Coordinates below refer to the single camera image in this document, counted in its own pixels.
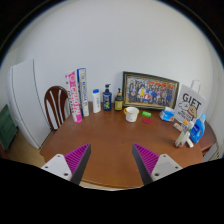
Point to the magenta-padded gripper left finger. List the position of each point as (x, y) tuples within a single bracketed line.
[(63, 166)]

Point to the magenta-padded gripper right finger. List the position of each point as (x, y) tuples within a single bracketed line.
[(161, 166)]

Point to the clear bottle with green label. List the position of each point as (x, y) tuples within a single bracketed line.
[(182, 138)]

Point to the small patterned snack packet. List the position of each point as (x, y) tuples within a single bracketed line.
[(177, 126)]

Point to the flat round red coaster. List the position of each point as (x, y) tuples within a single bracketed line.
[(147, 120)]

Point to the blue detergent bottle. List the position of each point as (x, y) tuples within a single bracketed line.
[(198, 130)]

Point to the white mug with yellow rim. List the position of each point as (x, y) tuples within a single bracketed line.
[(131, 115)]

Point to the dark wooden chair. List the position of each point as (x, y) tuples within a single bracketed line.
[(53, 106)]

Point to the white printed paper gift bag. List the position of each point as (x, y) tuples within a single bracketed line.
[(190, 105)]

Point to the dark green crate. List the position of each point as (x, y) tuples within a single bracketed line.
[(6, 128)]

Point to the white bottle with blue cap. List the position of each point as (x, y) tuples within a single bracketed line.
[(96, 102)]

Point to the white cabinet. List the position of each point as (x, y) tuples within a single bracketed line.
[(26, 103)]

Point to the dark pump bottle yellow label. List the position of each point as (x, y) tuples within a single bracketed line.
[(118, 103)]

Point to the framed group picture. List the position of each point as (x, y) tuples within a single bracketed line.
[(150, 90)]

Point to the blue pump bottle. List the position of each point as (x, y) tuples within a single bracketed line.
[(107, 100)]

